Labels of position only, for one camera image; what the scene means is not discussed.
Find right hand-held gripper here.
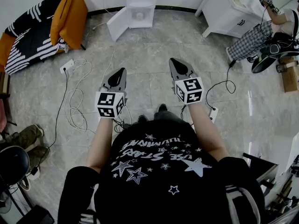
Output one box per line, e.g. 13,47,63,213
169,57,205,105

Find black round stool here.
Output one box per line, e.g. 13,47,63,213
0,145,31,187

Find orange cushion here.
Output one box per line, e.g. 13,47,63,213
50,0,73,47
58,0,89,50

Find person's right forearm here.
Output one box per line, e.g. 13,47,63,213
186,102,231,162

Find black metal frame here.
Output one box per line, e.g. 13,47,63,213
242,152,279,189

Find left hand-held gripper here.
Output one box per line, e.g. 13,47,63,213
94,68,128,120

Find looped black cable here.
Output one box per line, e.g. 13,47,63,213
205,59,237,111

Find orange sofa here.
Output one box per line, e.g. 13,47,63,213
0,32,17,73

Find person's black star-print shirt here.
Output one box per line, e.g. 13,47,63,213
57,119,266,224

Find person's black trousers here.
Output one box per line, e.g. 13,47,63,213
153,110,191,127

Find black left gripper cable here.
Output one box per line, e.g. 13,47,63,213
113,118,133,134

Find black white striped blanket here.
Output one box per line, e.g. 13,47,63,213
4,0,78,76

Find white power strip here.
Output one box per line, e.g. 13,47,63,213
208,106,220,124
59,58,75,75

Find black backpack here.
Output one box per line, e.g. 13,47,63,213
251,31,299,74

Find coiled white cable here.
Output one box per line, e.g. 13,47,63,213
63,58,96,135

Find cardboard box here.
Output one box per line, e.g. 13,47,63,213
276,56,299,93

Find long black cable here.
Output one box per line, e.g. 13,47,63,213
29,69,69,176

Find white water dispenser cabinet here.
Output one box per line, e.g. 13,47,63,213
106,0,157,42

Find thin white cable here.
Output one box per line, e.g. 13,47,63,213
100,40,117,80

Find person's left forearm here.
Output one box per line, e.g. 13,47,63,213
85,117,115,174

